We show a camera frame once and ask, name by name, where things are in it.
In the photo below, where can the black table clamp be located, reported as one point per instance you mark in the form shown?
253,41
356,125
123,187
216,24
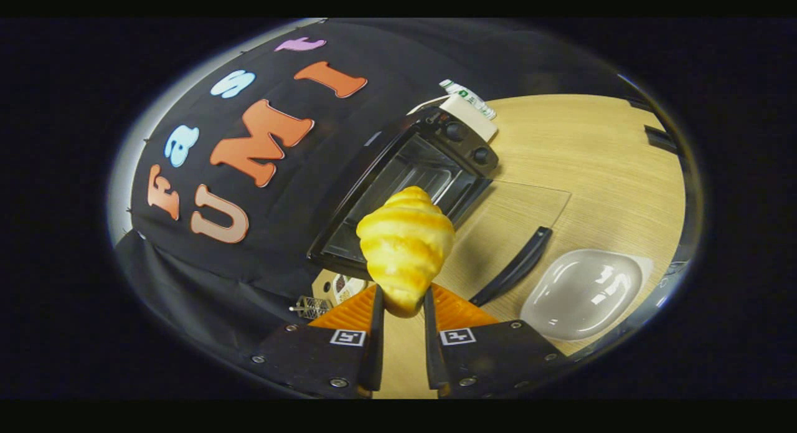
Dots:
640,104
660,139

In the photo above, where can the black backdrop cloth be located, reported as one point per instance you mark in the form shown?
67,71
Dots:
187,277

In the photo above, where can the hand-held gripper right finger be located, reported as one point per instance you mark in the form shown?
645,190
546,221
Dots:
433,346

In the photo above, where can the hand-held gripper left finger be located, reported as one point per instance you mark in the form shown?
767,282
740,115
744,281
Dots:
377,346

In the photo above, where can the white plastic dish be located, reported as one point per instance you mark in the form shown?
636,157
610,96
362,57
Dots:
582,293

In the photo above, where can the yellow croissant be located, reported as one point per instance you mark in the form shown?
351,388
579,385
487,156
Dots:
405,246

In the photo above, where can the white box appliance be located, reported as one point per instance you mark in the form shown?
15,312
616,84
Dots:
473,118

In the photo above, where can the white bottle with green label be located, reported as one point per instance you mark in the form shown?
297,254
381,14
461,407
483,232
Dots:
473,99

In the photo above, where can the black toaster oven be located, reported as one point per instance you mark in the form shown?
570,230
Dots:
461,134

